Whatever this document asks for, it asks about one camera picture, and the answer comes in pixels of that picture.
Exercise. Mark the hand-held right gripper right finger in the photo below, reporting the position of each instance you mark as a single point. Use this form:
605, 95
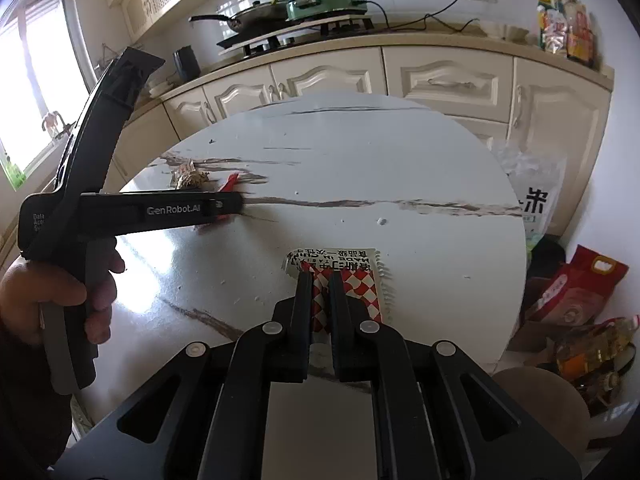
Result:
340, 325

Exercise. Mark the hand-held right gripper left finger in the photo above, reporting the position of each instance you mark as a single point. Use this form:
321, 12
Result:
302, 320

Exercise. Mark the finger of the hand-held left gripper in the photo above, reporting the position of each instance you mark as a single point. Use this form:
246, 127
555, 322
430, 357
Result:
112, 110
200, 206

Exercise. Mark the red wrapper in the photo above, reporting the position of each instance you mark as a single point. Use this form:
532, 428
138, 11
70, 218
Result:
231, 182

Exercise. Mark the red white checked packet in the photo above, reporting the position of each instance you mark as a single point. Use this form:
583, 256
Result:
361, 285

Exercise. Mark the person's left forearm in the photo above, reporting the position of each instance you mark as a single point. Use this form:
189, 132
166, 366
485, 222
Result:
25, 390

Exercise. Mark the person's left hand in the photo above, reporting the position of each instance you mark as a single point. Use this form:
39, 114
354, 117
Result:
35, 290

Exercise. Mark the steel sink faucet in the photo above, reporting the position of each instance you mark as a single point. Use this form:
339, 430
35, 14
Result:
62, 127

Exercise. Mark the pink rag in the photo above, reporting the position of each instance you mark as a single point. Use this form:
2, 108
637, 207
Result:
51, 122

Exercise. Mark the green detergent bottle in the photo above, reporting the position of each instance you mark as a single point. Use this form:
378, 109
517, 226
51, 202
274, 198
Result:
14, 172

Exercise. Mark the sliding window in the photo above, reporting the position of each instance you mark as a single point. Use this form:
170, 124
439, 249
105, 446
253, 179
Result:
30, 85

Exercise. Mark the dark electric kettle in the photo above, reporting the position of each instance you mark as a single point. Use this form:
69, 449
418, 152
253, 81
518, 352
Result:
186, 64

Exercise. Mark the black gas stove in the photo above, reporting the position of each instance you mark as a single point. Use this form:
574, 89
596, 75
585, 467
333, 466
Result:
250, 50

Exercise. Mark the round white marble table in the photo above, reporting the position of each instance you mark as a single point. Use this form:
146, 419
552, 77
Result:
350, 170

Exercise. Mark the steel wok with lid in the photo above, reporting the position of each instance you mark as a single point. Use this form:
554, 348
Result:
250, 17

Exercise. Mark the round brown stool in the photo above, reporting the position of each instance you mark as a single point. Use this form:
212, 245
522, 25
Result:
540, 405

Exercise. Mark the green electric cooker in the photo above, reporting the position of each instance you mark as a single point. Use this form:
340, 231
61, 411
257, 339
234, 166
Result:
325, 5

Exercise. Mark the red food bag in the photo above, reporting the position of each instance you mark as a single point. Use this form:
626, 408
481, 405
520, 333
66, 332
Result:
575, 285

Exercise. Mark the clear white rice bag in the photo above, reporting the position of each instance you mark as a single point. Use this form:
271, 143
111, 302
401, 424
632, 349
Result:
535, 180

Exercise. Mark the yellow cooking oil bottle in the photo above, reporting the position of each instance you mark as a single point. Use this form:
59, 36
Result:
595, 347

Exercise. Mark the cream base cabinet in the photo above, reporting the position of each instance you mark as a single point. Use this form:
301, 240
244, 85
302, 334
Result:
450, 80

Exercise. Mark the cluster of condiment bottles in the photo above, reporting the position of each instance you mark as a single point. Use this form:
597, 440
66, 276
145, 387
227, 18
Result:
565, 30

